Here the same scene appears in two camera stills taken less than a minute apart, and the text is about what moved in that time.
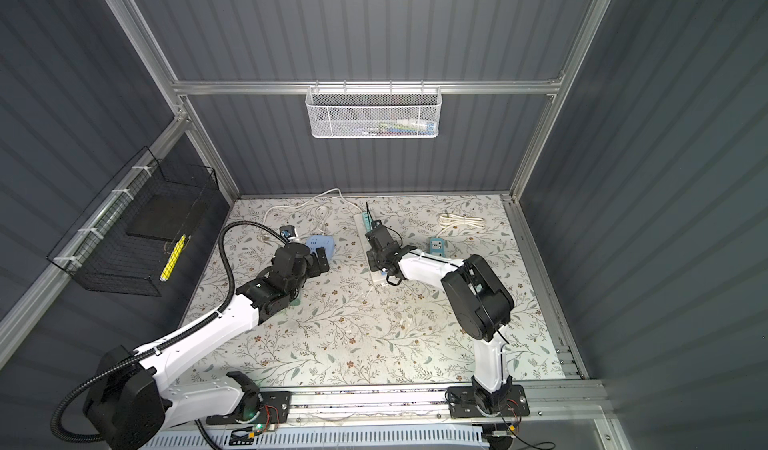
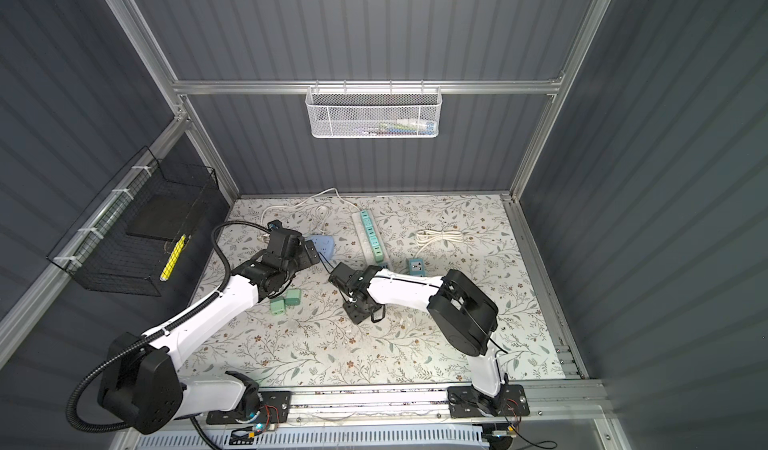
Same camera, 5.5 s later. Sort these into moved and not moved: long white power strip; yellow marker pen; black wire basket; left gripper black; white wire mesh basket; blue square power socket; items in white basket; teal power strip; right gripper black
Moved: left gripper black; right gripper black; teal power strip
Not moved: yellow marker pen; items in white basket; black wire basket; long white power strip; blue square power socket; white wire mesh basket
